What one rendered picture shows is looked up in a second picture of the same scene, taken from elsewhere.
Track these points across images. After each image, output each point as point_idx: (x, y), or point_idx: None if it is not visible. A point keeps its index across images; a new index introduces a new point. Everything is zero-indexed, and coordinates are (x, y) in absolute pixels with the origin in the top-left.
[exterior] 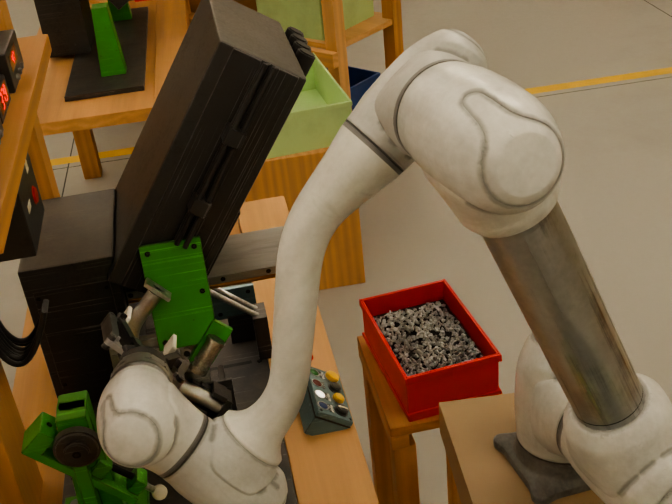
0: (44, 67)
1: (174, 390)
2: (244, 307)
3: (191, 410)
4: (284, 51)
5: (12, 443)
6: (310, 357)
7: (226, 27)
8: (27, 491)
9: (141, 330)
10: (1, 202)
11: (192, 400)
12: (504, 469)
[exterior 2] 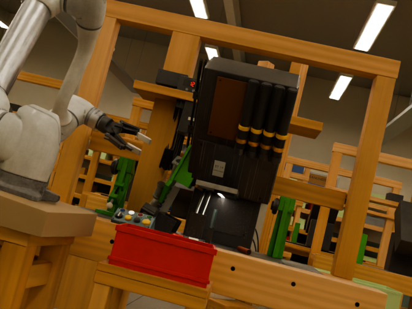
0: None
1: (77, 103)
2: (197, 206)
3: (70, 106)
4: (237, 72)
5: (141, 186)
6: (61, 87)
7: (237, 62)
8: (133, 206)
9: (215, 225)
10: (151, 83)
11: None
12: None
